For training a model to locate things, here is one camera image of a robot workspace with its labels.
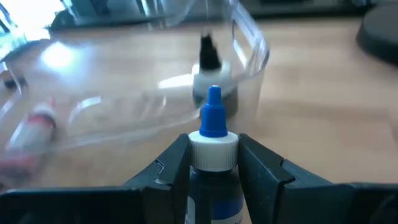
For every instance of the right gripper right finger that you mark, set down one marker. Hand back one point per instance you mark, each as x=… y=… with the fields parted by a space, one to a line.
x=264 y=174

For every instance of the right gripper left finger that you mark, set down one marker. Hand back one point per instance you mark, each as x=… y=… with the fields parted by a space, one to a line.
x=168 y=174

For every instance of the large blue-cap coloring bottle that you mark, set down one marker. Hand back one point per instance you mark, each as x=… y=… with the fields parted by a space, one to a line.
x=213 y=149

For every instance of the large black-cap coloring bottle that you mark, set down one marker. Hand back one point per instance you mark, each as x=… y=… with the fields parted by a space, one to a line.
x=208 y=56

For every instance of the small red coloring bottle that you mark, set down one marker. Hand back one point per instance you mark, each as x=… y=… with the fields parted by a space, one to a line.
x=37 y=124

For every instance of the clear plastic container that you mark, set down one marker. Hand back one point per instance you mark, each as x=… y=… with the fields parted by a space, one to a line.
x=124 y=102

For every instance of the black desk lamp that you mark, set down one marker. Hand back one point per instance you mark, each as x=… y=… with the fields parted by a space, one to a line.
x=382 y=34

